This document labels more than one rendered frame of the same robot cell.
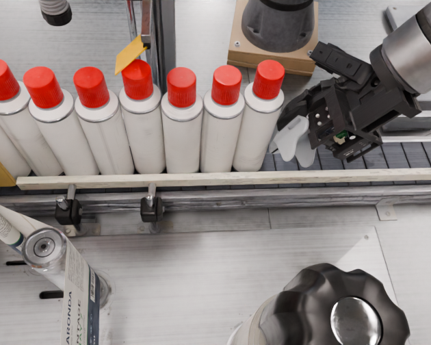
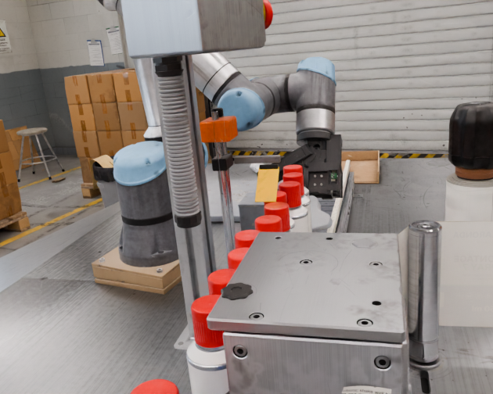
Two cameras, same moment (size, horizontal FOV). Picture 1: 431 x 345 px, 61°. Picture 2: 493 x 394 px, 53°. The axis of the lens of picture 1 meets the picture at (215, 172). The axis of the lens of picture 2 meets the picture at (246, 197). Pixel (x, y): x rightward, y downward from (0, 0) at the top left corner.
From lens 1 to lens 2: 0.73 m
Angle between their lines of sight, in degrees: 62
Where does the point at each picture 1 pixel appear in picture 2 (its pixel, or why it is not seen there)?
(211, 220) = not seen: hidden behind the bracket
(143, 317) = (444, 331)
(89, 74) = (274, 205)
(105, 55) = (83, 374)
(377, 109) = (336, 148)
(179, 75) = (287, 184)
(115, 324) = (452, 346)
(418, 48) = (322, 113)
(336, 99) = (317, 163)
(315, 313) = (476, 105)
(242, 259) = not seen: hidden behind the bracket
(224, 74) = (291, 175)
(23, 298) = not seen: outside the picture
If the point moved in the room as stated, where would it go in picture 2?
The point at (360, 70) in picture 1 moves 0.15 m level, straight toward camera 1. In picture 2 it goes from (305, 149) to (372, 159)
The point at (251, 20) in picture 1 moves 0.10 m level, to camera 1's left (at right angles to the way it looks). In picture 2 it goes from (152, 246) to (120, 267)
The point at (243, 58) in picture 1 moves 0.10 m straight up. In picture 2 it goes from (171, 277) to (165, 231)
